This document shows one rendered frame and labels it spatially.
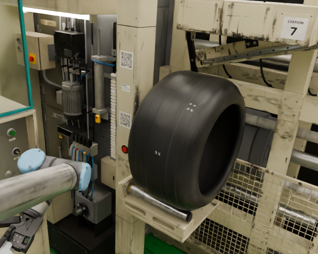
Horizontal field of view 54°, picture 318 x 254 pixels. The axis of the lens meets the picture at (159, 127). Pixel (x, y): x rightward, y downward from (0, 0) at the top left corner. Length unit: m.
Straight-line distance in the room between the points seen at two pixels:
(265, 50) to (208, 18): 0.29
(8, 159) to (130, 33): 0.80
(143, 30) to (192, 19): 0.25
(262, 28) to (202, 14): 0.28
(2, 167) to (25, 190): 0.82
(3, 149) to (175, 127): 0.81
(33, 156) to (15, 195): 0.35
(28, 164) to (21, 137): 0.52
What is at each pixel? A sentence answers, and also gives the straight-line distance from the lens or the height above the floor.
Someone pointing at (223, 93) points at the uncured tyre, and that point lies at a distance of 1.24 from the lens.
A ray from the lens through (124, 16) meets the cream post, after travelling 1.42.
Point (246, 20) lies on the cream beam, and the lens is 1.41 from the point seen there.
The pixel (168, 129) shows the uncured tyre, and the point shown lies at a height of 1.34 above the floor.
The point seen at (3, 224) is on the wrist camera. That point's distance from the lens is 1.18.
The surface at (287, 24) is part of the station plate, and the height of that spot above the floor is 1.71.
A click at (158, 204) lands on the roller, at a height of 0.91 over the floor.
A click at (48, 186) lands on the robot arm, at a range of 0.86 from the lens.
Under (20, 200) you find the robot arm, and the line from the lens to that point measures 0.77.
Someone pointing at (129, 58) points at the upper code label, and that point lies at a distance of 1.42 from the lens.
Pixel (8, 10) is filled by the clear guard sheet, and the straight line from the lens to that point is 1.44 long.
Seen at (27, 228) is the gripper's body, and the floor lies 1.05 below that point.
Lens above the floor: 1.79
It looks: 23 degrees down
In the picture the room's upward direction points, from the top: 4 degrees clockwise
